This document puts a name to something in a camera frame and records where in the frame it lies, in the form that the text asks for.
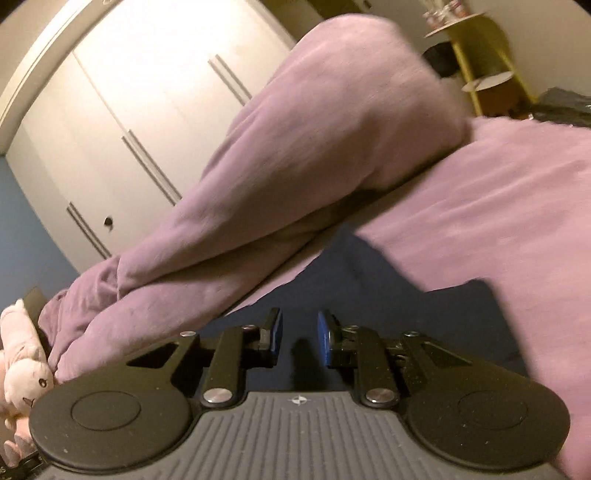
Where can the purple bed sheet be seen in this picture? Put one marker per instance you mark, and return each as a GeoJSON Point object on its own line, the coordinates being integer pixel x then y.
{"type": "Point", "coordinates": [508, 207]}

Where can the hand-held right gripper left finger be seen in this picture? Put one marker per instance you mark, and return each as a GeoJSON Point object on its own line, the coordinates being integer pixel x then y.
{"type": "Point", "coordinates": [275, 334]}

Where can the yellow round side table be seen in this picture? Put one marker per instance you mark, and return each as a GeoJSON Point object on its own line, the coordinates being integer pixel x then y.
{"type": "Point", "coordinates": [485, 44]}

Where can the purple duvet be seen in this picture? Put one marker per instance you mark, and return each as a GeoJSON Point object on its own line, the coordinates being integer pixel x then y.
{"type": "Point", "coordinates": [323, 138]}

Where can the black bag by table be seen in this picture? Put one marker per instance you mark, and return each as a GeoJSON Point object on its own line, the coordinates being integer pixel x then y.
{"type": "Point", "coordinates": [438, 57]}

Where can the black packet on floor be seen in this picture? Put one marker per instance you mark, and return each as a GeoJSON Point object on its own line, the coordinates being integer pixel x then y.
{"type": "Point", "coordinates": [565, 106]}

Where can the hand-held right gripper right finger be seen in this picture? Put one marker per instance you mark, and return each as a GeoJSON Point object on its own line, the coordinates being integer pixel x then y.
{"type": "Point", "coordinates": [324, 340]}

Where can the pale flower bouquet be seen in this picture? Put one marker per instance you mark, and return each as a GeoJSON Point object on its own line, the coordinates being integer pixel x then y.
{"type": "Point", "coordinates": [443, 8]}

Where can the white wardrobe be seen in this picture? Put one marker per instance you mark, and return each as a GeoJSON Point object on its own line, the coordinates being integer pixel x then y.
{"type": "Point", "coordinates": [138, 92]}

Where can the white plush toy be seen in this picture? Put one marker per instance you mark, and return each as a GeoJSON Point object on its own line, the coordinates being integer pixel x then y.
{"type": "Point", "coordinates": [25, 364]}

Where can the dark navy zip jacket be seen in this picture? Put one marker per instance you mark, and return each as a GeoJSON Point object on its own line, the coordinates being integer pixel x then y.
{"type": "Point", "coordinates": [392, 286]}

